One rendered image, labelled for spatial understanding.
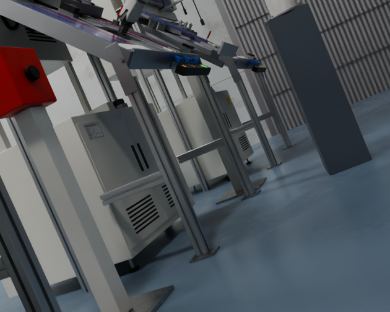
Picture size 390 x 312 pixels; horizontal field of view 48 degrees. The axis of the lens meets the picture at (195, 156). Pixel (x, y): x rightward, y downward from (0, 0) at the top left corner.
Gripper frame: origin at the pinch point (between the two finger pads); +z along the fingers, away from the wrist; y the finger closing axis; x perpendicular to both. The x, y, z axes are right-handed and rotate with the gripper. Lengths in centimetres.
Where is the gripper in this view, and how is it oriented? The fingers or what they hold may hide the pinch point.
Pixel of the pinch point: (122, 30)
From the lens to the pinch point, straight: 207.0
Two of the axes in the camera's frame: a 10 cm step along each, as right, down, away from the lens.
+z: -4.9, 8.1, 3.3
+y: -3.3, 1.8, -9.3
